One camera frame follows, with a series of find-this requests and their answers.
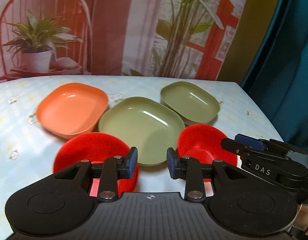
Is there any large green plate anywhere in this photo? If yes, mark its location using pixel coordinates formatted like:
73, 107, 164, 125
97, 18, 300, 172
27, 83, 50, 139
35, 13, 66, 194
98, 96, 185, 166

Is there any small green plate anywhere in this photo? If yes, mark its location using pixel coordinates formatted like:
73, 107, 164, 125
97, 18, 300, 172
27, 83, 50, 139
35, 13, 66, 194
160, 81, 220, 125

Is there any printed room backdrop cloth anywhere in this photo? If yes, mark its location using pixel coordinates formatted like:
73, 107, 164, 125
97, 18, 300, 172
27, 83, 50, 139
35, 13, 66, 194
0, 0, 277, 83

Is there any red bowl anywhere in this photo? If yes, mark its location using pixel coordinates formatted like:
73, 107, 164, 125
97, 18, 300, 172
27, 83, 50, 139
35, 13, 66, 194
53, 132, 140, 197
177, 123, 239, 183

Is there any teal curtain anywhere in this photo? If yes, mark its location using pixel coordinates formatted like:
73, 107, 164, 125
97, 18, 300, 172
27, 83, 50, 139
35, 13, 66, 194
241, 0, 308, 150

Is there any orange square plate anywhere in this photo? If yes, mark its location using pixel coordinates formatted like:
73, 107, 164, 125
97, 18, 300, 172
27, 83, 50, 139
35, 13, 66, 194
36, 83, 108, 139

